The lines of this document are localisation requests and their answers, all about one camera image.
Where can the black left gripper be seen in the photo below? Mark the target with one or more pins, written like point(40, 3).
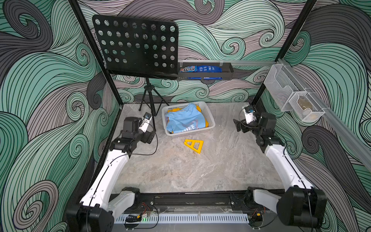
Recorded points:
point(148, 137)

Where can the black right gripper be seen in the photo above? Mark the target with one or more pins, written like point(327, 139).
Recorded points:
point(240, 125)

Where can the yellow t-shirt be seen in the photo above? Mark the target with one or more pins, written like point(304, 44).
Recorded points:
point(203, 116)

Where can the light blue t-shirt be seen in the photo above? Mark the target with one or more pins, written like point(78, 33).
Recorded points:
point(185, 120)

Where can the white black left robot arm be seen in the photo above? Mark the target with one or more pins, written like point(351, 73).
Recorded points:
point(96, 212)

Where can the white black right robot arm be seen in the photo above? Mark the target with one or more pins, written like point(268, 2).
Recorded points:
point(301, 205)

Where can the white plastic basket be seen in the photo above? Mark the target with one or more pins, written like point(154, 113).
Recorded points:
point(186, 118)

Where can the yellow triangle ruler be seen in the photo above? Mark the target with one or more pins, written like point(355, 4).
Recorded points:
point(195, 145)

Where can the blue snack packet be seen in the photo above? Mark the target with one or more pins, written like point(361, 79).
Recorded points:
point(208, 69)

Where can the black perforated music stand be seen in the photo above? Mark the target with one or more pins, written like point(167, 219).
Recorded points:
point(139, 47)

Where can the M&M's candy bag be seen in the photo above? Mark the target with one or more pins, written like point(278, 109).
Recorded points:
point(188, 69)

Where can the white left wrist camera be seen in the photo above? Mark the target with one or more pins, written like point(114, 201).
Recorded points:
point(145, 122)

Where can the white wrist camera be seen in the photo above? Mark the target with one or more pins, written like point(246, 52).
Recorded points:
point(249, 114)
point(145, 122)

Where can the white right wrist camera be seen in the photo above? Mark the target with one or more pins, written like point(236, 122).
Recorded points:
point(249, 114)

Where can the small clear wall bin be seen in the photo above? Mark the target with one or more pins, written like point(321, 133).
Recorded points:
point(306, 108)

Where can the clear plastic wall bin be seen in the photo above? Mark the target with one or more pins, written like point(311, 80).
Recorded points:
point(280, 86)

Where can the left electronics board with wires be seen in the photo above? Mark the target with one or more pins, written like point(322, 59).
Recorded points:
point(132, 222)

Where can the electronics board with wires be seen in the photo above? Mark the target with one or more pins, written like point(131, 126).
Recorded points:
point(257, 219)
point(132, 222)

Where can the right electronics board with wires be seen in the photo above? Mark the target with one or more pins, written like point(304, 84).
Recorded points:
point(257, 219)

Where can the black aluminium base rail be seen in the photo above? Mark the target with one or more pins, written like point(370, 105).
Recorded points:
point(191, 200)

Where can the white slotted cable duct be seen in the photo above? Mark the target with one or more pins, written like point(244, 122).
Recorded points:
point(196, 218)

